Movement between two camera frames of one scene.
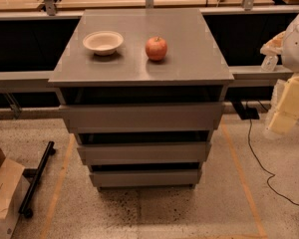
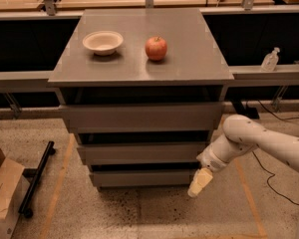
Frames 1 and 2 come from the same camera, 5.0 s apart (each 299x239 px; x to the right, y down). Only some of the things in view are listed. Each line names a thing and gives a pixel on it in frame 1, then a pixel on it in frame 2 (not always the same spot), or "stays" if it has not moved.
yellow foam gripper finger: [292, 106] -> [211, 162]
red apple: [156, 48] stays
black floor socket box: [246, 113] stays
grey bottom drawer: [118, 178] stays
